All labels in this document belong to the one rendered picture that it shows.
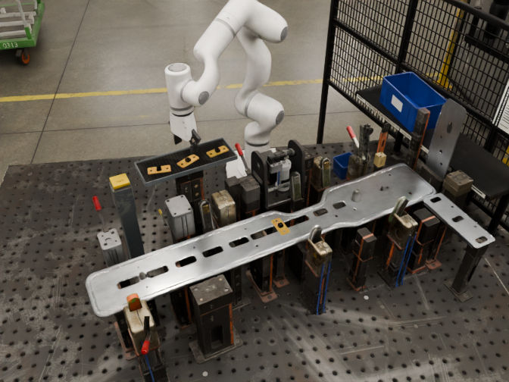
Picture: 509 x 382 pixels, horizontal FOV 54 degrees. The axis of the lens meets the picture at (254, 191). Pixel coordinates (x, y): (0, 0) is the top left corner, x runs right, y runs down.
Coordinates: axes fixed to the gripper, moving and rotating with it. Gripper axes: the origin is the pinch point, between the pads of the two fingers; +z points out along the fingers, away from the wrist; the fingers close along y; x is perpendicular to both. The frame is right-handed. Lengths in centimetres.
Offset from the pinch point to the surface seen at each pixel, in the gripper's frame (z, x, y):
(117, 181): 7.5, -25.2, -9.5
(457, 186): 19, 72, 77
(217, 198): 15.5, -0.6, 16.3
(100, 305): 24, -56, 20
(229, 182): 13.6, 7.4, 14.5
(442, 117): -2, 81, 60
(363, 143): 9, 58, 40
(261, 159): 4.7, 17.8, 21.7
